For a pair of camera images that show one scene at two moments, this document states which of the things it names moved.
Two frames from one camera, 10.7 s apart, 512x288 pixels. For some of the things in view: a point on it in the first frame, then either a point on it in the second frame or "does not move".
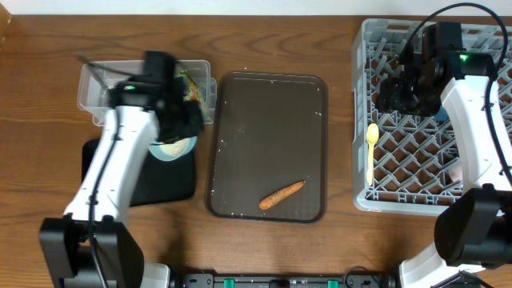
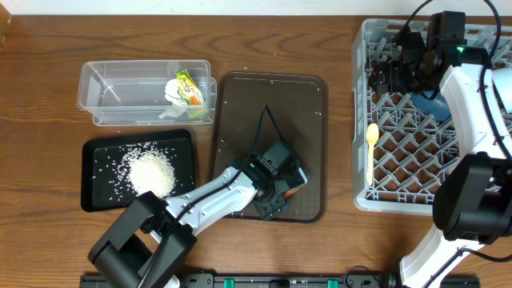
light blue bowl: (173, 151) → (502, 78)
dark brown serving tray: (268, 133) does not move
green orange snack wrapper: (192, 92) does not move
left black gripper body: (178, 124) → (270, 206)
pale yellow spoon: (372, 136) does not move
